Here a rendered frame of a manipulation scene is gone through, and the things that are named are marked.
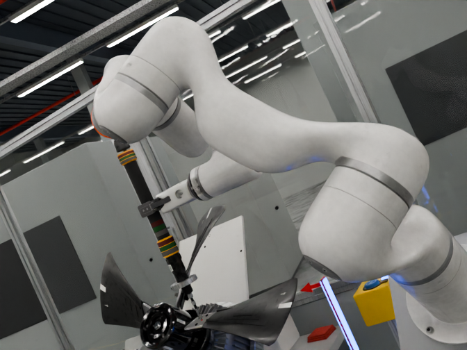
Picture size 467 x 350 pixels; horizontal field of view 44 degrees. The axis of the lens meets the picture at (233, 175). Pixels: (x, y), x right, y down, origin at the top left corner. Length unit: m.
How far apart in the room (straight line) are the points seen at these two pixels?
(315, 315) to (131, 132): 1.41
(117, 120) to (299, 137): 0.28
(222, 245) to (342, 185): 1.09
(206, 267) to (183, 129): 0.78
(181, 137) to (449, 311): 0.59
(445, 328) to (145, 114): 0.64
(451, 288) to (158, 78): 0.57
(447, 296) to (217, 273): 0.95
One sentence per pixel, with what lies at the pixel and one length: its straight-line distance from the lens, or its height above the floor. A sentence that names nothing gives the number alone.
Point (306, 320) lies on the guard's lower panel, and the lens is 2.20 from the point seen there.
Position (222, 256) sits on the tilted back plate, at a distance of 1.84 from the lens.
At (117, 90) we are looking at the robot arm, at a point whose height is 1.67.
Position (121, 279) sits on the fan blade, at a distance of 1.70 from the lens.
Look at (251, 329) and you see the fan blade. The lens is 1.36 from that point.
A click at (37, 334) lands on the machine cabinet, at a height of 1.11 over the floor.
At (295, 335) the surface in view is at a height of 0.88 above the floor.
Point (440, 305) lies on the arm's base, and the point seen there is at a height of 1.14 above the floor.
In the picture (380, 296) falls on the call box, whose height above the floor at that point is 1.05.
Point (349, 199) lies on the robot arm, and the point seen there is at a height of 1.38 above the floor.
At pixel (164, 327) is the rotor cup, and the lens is 1.50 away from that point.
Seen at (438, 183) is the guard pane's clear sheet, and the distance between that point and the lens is 1.96.
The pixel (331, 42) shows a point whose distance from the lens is 1.97.
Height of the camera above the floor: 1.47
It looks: 1 degrees up
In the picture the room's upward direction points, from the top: 25 degrees counter-clockwise
